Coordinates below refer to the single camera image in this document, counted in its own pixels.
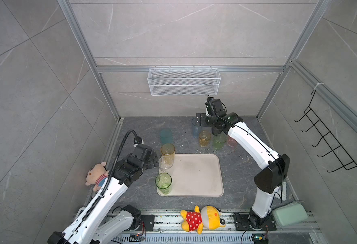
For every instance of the short amber plastic cup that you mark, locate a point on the short amber plastic cup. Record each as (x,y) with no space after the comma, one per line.
(204,138)

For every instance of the beige plastic tray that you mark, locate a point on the beige plastic tray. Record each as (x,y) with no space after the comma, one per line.
(195,175)

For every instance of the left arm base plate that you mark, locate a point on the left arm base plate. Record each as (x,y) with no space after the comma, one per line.
(146,223)

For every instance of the short green plastic cup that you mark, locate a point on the short green plastic cup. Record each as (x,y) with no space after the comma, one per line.
(219,141)

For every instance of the white wire mesh basket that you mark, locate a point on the white wire mesh basket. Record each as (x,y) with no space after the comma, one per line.
(183,82)

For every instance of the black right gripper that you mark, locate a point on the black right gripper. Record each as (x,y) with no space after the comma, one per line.
(203,120)

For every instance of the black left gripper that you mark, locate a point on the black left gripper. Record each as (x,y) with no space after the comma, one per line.
(155,160)

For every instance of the black wire hook rack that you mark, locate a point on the black wire hook rack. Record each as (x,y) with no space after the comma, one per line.
(327,139)

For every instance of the tall amber plastic cup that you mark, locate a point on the tall amber plastic cup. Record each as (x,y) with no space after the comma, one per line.
(168,149)

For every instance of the pink boy plush doll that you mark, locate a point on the pink boy plush doll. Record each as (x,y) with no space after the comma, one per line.
(97,176)

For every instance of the teal plastic cup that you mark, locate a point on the teal plastic cup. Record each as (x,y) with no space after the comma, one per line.
(166,136)

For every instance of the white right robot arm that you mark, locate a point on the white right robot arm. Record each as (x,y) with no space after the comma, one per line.
(274,166)

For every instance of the tall green plastic cup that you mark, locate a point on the tall green plastic cup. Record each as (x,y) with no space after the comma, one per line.
(163,182)

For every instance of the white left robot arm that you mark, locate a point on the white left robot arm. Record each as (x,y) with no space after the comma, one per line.
(88,227)

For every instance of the blue plastic cup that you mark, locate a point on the blue plastic cup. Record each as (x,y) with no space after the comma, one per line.
(196,127)

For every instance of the yellow bear plush toy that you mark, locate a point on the yellow bear plush toy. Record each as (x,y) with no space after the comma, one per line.
(208,217)

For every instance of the pink plastic cup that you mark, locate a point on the pink plastic cup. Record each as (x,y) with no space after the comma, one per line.
(231,142)

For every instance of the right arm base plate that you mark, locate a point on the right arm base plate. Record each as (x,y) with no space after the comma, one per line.
(247,221)

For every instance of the mint green pouch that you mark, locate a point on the mint green pouch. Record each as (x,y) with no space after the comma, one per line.
(289,214)

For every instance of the clear plastic cup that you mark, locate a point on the clear plastic cup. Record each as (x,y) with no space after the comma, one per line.
(166,162)

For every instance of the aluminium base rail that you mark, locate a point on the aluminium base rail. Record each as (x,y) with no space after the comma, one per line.
(169,221)

